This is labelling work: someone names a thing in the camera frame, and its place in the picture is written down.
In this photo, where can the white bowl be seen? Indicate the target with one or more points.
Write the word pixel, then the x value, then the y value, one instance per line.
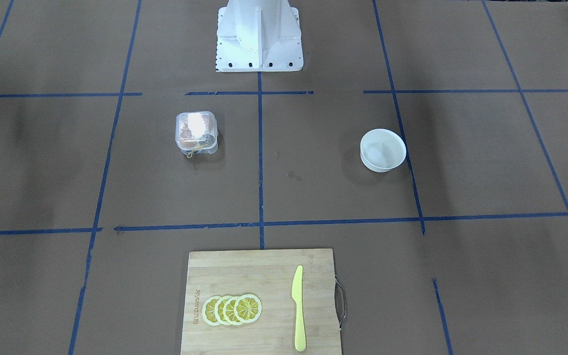
pixel 382 150

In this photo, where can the bamboo cutting board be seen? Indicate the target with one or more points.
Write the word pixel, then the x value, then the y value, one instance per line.
pixel 268 274

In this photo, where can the clear plastic egg box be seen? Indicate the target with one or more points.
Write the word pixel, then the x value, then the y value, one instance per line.
pixel 204 127

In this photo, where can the yellow plastic knife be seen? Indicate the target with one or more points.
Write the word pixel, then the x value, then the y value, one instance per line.
pixel 300 342

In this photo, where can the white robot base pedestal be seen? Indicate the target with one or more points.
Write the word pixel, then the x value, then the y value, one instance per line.
pixel 258 36

